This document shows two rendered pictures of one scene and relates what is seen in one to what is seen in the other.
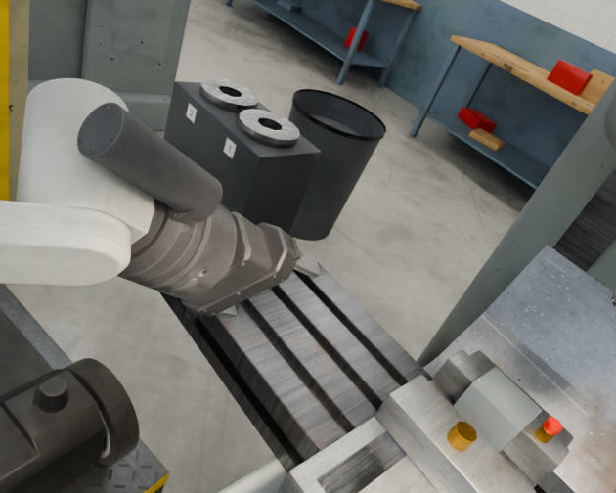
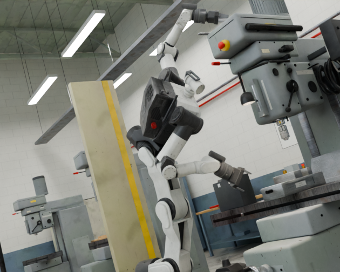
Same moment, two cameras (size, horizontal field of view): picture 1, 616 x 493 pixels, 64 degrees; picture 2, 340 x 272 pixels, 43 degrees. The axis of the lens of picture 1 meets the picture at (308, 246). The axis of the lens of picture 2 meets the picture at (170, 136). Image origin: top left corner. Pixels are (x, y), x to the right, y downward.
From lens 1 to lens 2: 2.13 m
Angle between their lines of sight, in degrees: 46
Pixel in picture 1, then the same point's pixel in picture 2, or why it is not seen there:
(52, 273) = (212, 168)
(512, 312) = not seen: hidden behind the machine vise
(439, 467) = (284, 177)
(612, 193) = (308, 138)
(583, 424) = not seen: outside the picture
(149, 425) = not seen: outside the picture
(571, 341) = (328, 168)
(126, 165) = (213, 154)
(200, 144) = (224, 189)
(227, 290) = (236, 177)
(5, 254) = (208, 165)
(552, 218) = (307, 153)
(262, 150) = not seen: hidden behind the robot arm
